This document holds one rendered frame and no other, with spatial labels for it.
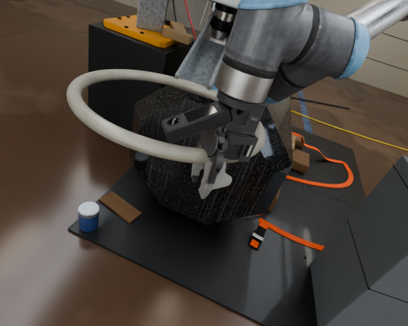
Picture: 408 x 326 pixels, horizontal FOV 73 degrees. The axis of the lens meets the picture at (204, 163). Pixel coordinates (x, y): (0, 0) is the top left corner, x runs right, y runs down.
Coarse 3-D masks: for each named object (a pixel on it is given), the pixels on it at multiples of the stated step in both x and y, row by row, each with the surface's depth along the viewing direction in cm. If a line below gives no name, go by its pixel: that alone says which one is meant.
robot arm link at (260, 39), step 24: (264, 0) 37; (288, 0) 37; (240, 24) 40; (264, 24) 38; (288, 24) 38; (312, 24) 39; (240, 48) 40; (264, 48) 40; (288, 48) 41; (264, 72) 42
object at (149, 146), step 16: (80, 80) 65; (96, 80) 72; (144, 80) 86; (160, 80) 87; (176, 80) 88; (80, 96) 58; (208, 96) 89; (80, 112) 53; (96, 128) 51; (112, 128) 50; (256, 128) 71; (128, 144) 49; (144, 144) 49; (160, 144) 49; (256, 144) 61; (176, 160) 51; (192, 160) 51; (208, 160) 52; (224, 160) 54
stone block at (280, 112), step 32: (160, 96) 134; (192, 96) 124; (160, 128) 136; (288, 128) 154; (160, 160) 147; (256, 160) 129; (288, 160) 132; (160, 192) 159; (192, 192) 151; (224, 192) 145; (256, 192) 138
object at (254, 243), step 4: (260, 224) 175; (264, 224) 176; (268, 224) 176; (260, 228) 174; (264, 228) 174; (256, 232) 172; (260, 232) 172; (264, 232) 172; (252, 236) 171; (256, 236) 170; (260, 236) 170; (252, 240) 168; (256, 240) 170; (260, 240) 169; (252, 244) 166; (256, 244) 166; (260, 244) 168; (256, 248) 165
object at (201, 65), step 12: (216, 12) 123; (204, 36) 112; (192, 48) 99; (204, 48) 109; (216, 48) 111; (192, 60) 102; (204, 60) 103; (216, 60) 105; (180, 72) 89; (192, 72) 97; (204, 72) 99; (216, 72) 92; (204, 84) 94; (204, 96) 91
